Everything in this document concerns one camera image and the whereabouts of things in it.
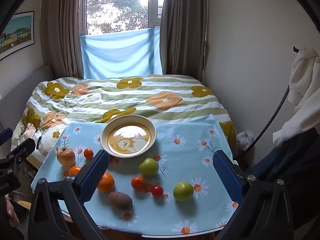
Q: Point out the round green apple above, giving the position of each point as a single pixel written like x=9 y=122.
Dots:
x=183 y=192

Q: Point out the person's left hand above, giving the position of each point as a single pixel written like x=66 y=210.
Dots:
x=11 y=212

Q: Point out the yellow plastic object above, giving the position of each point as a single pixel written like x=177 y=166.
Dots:
x=22 y=203

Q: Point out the white hanging garment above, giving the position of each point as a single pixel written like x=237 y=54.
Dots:
x=303 y=80

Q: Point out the brown curtain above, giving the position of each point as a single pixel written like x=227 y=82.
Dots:
x=65 y=30
x=183 y=30

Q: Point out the light blue hanging cloth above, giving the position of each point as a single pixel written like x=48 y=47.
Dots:
x=117 y=55

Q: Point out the dark blue garment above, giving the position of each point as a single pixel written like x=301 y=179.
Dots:
x=295 y=160

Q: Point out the window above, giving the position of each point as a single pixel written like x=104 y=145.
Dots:
x=115 y=7

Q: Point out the framed wall poster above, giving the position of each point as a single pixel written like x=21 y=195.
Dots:
x=17 y=33

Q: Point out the small red-orange tomato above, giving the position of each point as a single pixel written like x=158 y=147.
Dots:
x=88 y=153

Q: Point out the brown kiwi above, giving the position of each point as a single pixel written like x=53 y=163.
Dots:
x=120 y=200

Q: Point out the striped floral blanket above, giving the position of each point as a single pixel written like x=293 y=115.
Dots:
x=140 y=97

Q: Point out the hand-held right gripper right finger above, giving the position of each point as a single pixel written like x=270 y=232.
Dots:
x=228 y=177

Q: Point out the white plastic bag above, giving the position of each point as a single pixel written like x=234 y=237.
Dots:
x=245 y=140

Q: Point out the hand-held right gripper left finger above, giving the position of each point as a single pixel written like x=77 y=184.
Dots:
x=96 y=177

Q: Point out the wrinkled brown apple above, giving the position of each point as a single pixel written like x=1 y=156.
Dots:
x=65 y=156

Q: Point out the small orange tangerine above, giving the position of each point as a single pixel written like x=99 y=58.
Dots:
x=138 y=183

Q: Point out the cream bowl with cartoon print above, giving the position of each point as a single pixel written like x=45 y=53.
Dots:
x=128 y=136

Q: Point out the black wall hook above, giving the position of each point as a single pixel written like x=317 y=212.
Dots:
x=296 y=49

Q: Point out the small orange tomato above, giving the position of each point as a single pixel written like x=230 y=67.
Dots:
x=74 y=170

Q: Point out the large orange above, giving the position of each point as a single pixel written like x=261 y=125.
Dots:
x=107 y=182

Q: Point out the light blue daisy tablecloth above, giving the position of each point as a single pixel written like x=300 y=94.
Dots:
x=180 y=155

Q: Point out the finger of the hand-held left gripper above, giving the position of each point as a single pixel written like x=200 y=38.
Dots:
x=22 y=148
x=5 y=135

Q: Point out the pear-shaped green fruit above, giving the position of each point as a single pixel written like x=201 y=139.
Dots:
x=148 y=167

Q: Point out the red cherry tomato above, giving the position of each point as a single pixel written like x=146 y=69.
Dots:
x=157 y=191

